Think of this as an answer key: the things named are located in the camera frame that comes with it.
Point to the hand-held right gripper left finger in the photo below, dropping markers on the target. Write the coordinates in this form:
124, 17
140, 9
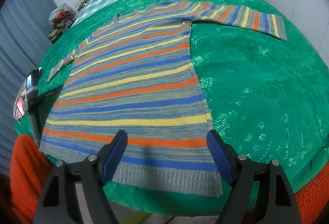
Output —
113, 157

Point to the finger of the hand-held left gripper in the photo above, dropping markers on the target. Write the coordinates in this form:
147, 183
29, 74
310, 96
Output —
33, 80
36, 121

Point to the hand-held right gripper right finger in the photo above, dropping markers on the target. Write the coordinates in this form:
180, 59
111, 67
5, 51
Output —
221, 159

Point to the striped knit sweater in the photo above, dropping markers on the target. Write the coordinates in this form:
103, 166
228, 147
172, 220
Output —
133, 80

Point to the orange fleece blanket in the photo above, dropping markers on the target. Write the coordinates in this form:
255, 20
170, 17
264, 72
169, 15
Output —
25, 175

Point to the grey blue curtain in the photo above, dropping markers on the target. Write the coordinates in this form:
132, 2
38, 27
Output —
18, 34

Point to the green floral bedspread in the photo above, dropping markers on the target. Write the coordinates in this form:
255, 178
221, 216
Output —
257, 72

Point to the pile of clothes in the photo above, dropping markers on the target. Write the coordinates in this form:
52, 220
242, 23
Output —
60, 18

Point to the smartphone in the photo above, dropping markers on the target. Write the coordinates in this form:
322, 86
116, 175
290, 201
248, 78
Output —
20, 107

